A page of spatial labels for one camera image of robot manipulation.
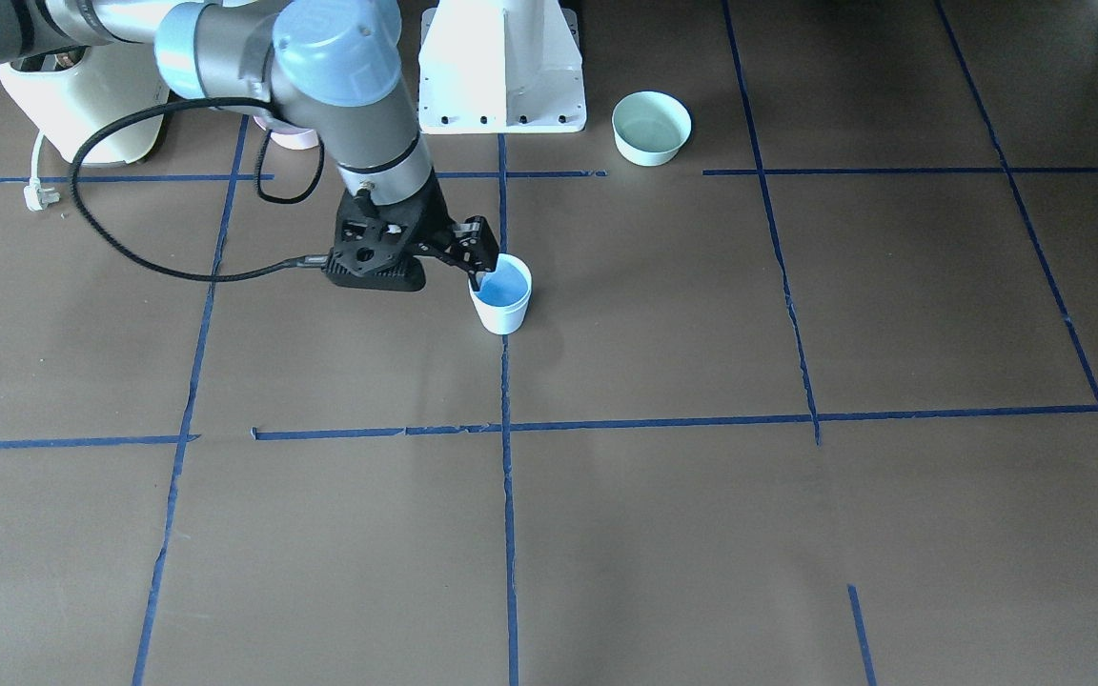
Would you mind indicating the pink bowl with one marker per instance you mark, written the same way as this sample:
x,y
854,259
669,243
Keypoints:
x,y
287,136

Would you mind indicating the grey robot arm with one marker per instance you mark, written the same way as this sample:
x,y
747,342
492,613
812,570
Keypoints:
x,y
332,67

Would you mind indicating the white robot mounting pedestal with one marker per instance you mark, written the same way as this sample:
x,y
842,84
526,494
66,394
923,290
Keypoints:
x,y
501,67

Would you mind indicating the light blue cup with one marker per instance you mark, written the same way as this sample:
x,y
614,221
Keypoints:
x,y
502,296

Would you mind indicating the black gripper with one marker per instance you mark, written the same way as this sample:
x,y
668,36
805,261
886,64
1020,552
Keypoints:
x,y
431,218

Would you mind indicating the mint green bowl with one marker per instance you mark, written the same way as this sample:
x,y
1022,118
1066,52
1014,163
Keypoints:
x,y
650,127

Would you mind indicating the cream toaster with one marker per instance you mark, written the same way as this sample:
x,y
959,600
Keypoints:
x,y
105,83

